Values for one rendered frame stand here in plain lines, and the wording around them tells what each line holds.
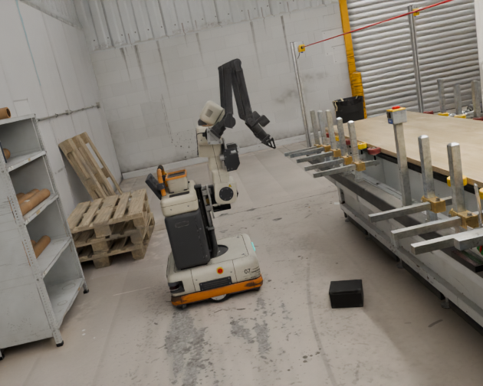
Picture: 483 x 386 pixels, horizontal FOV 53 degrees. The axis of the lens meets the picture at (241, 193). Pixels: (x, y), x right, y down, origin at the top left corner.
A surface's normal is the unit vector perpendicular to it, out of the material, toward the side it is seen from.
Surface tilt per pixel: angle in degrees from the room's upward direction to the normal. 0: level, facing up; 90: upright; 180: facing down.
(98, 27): 90
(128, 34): 90
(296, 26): 90
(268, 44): 90
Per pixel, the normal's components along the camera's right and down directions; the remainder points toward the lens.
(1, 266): 0.11, 0.22
